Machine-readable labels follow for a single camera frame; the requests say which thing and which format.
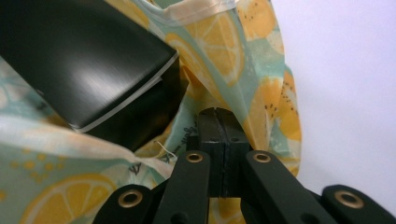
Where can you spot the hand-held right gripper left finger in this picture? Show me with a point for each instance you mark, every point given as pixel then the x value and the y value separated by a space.
pixel 210 149

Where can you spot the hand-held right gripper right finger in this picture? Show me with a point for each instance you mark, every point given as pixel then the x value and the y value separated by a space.
pixel 235 137

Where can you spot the lemon print cloth bag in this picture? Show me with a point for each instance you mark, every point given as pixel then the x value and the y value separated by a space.
pixel 236 62

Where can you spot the glossy black box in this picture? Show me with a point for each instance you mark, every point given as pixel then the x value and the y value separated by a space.
pixel 84 62

